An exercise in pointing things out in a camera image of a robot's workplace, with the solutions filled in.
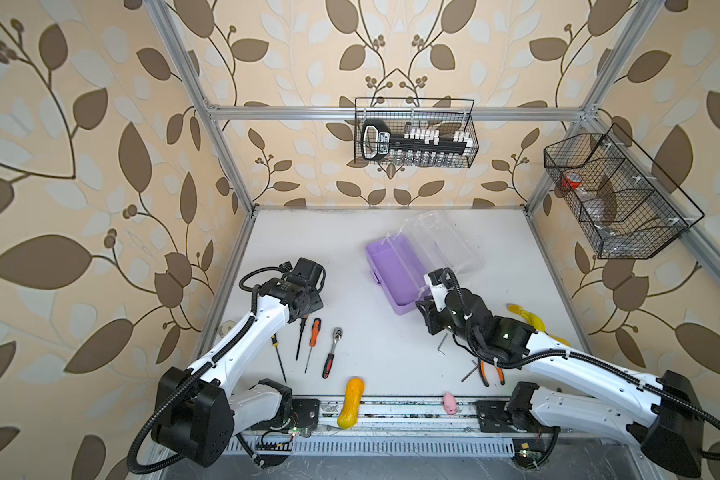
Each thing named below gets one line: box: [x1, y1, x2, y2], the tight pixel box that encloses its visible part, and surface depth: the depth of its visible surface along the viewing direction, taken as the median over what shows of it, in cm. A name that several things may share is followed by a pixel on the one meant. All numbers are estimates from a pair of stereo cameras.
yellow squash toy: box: [337, 377, 365, 429], surface depth 75 cm
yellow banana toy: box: [506, 303, 571, 347], surface depth 90 cm
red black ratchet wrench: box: [322, 327, 344, 379], surface depth 86 cm
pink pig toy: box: [443, 392, 457, 415], surface depth 77 cm
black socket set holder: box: [360, 120, 473, 162], surface depth 85 cm
